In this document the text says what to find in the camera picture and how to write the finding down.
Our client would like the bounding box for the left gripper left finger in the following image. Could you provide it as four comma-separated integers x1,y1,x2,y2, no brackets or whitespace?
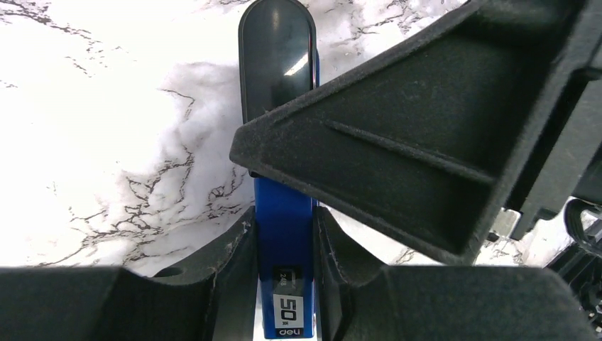
1,209,258,340

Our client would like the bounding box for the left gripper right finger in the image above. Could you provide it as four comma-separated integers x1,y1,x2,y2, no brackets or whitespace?
314,207,595,340

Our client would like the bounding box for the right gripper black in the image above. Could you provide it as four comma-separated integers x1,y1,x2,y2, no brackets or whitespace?
508,1,601,240

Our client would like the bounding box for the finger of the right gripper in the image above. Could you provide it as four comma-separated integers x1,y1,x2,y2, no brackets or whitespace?
230,1,589,265

